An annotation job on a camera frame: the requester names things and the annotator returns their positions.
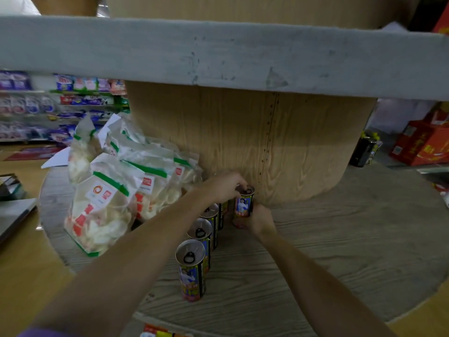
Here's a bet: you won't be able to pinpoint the white paper sheet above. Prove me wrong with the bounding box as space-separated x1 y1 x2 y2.
41 146 72 169

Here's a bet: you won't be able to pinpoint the purple shirt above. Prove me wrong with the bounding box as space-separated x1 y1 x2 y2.
17 328 76 337

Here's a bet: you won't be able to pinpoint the red cartoon face carton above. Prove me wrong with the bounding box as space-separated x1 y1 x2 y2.
433 182 449 207

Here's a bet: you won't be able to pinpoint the white plastic bag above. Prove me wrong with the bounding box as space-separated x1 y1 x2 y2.
0 0 41 16

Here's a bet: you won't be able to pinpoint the person's right forearm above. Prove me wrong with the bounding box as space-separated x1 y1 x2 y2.
258 231 397 337

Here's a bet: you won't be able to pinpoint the round wooden shelf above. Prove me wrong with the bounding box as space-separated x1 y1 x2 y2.
0 0 449 337

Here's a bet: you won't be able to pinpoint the row of yellow orange cartons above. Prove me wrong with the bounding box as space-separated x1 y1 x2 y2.
139 323 194 337

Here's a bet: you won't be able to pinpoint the person's left forearm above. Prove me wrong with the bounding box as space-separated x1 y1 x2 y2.
29 187 218 337

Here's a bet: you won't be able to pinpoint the red yellow-print carton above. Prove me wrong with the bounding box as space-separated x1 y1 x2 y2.
389 119 449 167

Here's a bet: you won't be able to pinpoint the yellow green bottle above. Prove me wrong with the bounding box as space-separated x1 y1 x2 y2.
366 133 384 165

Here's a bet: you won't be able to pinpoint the white crumpled paper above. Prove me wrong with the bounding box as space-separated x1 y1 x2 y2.
380 21 409 32

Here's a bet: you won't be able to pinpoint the rows of colourful packets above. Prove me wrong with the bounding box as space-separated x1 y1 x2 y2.
0 70 130 143

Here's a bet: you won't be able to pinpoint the yellow red tall pack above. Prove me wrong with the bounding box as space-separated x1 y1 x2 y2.
424 103 449 126

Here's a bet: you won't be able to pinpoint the red floor mat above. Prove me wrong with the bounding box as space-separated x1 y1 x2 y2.
3 146 65 162

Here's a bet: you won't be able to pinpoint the person's left hand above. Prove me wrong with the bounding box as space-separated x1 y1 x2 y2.
202 171 248 204

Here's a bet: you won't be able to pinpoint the person's right hand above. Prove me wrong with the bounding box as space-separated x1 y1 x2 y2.
233 204 278 239

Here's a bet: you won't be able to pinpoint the large red gift carton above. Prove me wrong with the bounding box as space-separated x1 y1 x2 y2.
432 3 449 35

